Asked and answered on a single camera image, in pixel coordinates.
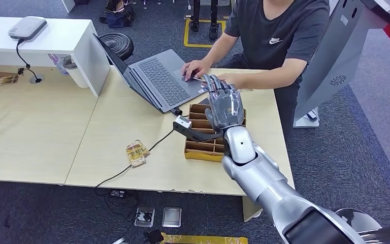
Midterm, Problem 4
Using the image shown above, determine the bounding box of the small gold packet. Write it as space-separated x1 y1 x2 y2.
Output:
0 74 19 86

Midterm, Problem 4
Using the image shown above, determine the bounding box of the silver floor socket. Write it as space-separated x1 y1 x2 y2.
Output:
161 206 182 228
134 206 156 228

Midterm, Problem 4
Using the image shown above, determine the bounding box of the gold patterned strip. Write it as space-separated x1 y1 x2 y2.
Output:
160 232 249 244

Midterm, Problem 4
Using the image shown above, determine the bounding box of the person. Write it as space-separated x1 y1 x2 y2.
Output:
181 0 331 146

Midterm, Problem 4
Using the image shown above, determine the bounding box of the black camera bracket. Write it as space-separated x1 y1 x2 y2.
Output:
173 121 225 143

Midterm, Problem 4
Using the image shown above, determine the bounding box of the grey flat device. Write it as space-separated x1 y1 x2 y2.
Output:
8 16 48 42

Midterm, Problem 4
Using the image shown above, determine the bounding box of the cardboard compartment box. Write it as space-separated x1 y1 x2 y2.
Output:
183 103 247 163

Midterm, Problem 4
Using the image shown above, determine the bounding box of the dark bag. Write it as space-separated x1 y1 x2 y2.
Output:
99 0 136 29

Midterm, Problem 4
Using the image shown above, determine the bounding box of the black round stool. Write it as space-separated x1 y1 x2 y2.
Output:
99 32 135 62

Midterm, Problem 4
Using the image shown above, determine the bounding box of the person's right hand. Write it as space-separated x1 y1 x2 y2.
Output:
181 59 213 82

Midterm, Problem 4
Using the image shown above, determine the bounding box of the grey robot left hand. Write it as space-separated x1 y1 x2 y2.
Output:
202 74 246 132

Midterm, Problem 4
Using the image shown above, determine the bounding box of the black stand leg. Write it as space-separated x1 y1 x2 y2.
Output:
189 0 202 33
208 0 220 41

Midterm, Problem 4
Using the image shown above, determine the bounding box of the desk cable grommet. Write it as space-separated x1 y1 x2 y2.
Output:
29 73 45 85

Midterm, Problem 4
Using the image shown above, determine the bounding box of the grey laptop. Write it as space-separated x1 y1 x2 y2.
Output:
92 33 213 114

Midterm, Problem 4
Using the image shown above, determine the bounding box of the grey kiosk machine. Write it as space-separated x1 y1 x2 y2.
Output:
293 0 390 129

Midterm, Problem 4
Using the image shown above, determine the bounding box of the white desk shelf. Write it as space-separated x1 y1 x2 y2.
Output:
0 16 111 98

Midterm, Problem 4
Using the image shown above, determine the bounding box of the clear plastic bottle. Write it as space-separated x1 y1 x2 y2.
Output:
48 53 69 76

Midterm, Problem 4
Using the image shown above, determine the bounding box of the black device cable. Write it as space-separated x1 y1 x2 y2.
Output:
15 38 44 83

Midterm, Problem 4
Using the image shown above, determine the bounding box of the black laptop power cable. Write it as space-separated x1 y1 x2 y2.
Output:
94 106 184 223

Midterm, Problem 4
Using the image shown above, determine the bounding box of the white cup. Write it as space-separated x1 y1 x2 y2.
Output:
62 55 90 89

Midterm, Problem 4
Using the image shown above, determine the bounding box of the person's left hand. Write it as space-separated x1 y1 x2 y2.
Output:
216 72 241 90

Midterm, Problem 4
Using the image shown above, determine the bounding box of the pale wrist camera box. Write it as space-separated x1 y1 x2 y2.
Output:
176 115 193 131

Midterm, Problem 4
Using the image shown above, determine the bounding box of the gold patterned card packet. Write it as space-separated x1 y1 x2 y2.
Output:
125 139 151 168

